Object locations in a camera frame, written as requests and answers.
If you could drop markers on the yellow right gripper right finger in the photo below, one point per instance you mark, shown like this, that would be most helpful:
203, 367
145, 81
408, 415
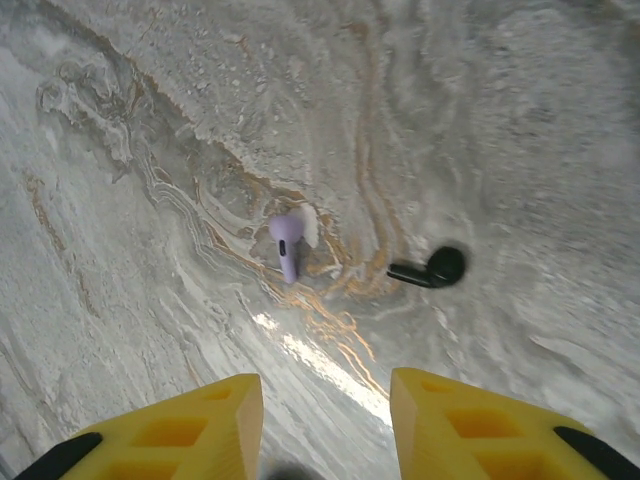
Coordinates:
475, 440

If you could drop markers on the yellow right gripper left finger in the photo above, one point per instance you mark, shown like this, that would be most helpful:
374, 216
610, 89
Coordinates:
190, 440

